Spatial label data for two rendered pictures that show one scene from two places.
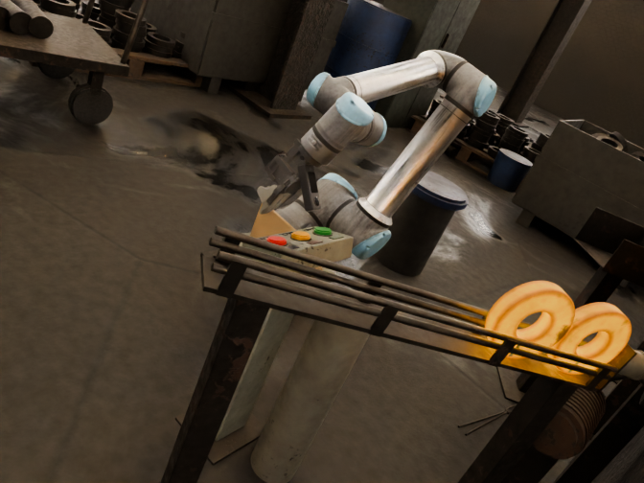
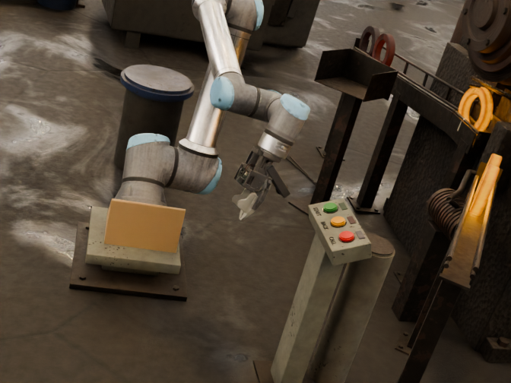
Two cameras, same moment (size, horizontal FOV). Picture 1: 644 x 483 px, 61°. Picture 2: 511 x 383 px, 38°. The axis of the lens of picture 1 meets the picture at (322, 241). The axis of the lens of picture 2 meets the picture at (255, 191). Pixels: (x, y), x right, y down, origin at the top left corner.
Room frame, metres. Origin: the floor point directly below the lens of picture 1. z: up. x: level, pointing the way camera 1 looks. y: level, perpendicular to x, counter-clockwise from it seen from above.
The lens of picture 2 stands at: (0.05, 1.60, 1.54)
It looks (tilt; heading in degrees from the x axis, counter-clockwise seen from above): 27 degrees down; 310
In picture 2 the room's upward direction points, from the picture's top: 15 degrees clockwise
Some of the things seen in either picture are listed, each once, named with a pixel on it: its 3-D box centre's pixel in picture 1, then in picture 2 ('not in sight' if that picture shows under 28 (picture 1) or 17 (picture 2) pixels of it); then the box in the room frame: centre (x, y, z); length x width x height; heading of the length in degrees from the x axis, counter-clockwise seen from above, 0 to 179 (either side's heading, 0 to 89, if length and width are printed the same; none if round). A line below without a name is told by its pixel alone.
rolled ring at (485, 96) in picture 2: not in sight; (474, 111); (1.25, -0.94, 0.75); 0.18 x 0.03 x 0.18; 149
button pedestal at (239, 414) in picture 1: (258, 339); (309, 305); (1.04, 0.04, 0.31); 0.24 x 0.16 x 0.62; 149
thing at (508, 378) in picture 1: (575, 315); (336, 137); (1.81, -0.94, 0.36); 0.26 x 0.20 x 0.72; 4
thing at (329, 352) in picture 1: (308, 393); (350, 313); (0.99, -0.11, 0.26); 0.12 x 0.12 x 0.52
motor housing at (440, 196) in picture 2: (517, 470); (434, 264); (1.03, -0.65, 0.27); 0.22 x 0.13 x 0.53; 149
